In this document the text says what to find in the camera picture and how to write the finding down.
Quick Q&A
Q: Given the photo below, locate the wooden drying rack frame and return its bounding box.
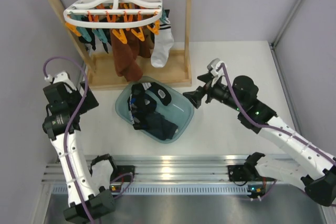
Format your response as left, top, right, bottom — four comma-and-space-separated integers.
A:
48, 0, 192, 90

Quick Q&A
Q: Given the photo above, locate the black sock with white label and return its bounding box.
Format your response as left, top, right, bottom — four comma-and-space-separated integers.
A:
148, 82, 172, 106

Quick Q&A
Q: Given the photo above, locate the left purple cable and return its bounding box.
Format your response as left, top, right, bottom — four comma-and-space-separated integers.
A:
43, 56, 134, 221

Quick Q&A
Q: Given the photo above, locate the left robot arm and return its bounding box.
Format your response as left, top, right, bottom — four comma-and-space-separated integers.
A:
43, 71, 123, 223

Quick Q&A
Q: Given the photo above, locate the brown hanging sock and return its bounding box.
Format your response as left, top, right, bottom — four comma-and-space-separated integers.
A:
138, 28, 155, 58
110, 31, 143, 82

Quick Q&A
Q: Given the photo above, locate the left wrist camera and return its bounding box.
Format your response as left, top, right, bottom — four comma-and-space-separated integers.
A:
44, 71, 71, 84

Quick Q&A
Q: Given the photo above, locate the dark navy sock in basin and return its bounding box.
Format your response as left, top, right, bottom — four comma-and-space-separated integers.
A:
145, 112, 178, 141

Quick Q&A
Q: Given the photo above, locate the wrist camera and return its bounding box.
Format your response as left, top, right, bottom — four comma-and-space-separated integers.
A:
44, 71, 71, 84
207, 58, 226, 77

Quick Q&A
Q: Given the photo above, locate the orange clothes peg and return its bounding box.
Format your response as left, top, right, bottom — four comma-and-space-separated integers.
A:
112, 29, 128, 44

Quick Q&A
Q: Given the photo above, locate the black striped sock in basin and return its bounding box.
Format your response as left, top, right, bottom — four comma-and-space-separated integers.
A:
127, 82, 157, 130

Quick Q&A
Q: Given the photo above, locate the aluminium mounting rail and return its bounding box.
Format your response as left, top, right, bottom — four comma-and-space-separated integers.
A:
40, 154, 336, 196

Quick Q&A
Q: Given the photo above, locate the white plastic clip hanger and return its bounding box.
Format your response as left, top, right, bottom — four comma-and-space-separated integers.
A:
63, 0, 163, 34

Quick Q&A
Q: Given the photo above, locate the white hanging sock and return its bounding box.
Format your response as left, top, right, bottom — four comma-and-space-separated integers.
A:
151, 19, 174, 68

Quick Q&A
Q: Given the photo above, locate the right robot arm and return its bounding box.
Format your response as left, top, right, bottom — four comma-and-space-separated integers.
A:
183, 73, 335, 207

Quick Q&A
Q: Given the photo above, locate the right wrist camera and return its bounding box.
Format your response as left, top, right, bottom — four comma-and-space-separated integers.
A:
207, 58, 226, 77

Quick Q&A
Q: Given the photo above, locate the teal plastic basin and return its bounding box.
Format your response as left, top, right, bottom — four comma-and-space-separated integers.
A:
115, 76, 194, 144

